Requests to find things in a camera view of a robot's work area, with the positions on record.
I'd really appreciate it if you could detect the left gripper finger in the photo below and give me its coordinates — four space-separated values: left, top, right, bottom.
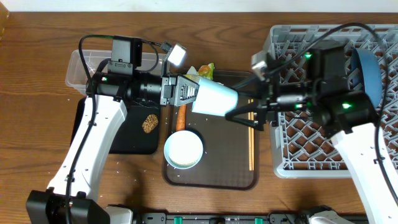
174 93 197 106
175 75 199 93

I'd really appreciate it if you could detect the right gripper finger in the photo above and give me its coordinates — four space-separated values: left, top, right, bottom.
230 75 264 96
225 101 267 131

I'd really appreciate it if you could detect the small blue cup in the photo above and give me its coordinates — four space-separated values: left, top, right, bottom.
192 78 238 116

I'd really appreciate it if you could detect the dried shiitake mushroom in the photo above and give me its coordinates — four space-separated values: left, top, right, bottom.
142 114 159 134

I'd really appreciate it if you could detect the light blue rice bowl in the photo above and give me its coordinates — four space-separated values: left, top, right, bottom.
164 130 203 169

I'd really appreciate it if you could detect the dark blue plate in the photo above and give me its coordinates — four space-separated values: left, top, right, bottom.
350 49 382 108

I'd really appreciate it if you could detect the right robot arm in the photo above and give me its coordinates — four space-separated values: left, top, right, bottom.
225 40 397 223

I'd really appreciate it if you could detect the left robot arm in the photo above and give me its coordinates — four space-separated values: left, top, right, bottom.
26 35 199 223

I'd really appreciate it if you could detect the grey dishwasher rack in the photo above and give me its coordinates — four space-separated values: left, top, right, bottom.
263 24 397 179

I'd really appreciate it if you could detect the black waste tray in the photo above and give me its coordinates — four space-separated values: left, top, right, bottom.
70 95 160 154

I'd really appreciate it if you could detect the green snack wrapper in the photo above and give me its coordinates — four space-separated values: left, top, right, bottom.
185 74 203 82

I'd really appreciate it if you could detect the white crumpled napkin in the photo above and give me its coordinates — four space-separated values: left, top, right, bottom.
186 66 198 75

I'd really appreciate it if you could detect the orange carrot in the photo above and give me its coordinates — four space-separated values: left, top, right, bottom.
175 105 187 131

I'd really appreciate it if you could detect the orange snack wrapper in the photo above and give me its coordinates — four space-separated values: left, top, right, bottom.
197 63 215 80

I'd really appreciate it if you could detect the brown serving tray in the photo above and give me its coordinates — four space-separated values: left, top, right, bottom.
162 68 260 191

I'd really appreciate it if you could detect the cooked white rice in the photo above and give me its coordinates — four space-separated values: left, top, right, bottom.
169 136 200 167

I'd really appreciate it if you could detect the clear plastic bin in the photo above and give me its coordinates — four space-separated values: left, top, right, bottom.
65 50 156 96

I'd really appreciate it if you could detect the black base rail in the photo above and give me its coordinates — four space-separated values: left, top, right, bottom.
137 213 309 224

